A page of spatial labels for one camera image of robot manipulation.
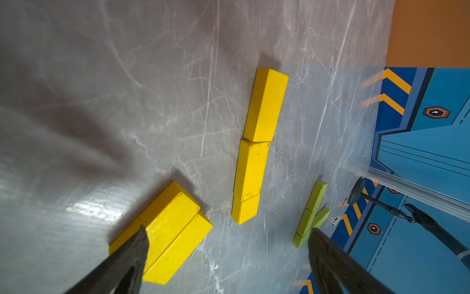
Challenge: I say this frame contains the red poker chip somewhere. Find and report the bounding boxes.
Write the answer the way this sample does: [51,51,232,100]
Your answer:
[341,198,348,208]

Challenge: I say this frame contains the yellow long block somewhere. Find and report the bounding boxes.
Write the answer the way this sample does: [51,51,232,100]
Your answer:
[109,181,200,271]
[143,212,214,285]
[244,68,289,142]
[234,139,270,202]

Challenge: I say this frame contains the black microphone stand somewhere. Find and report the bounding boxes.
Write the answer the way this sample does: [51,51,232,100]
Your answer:
[347,178,470,269]

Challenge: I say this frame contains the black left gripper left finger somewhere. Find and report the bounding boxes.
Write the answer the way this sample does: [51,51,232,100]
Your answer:
[67,227,149,294]

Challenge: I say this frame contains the lime green long block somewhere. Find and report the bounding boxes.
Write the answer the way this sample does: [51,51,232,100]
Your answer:
[312,207,330,229]
[296,208,316,236]
[306,181,328,214]

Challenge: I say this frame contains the small yellow cube block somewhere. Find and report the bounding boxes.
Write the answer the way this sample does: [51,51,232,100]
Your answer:
[231,194,261,225]

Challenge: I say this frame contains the small lime green cube block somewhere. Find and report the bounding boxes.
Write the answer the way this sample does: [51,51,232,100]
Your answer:
[293,233,309,248]

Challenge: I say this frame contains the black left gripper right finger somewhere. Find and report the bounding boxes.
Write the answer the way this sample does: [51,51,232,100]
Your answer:
[308,229,392,294]

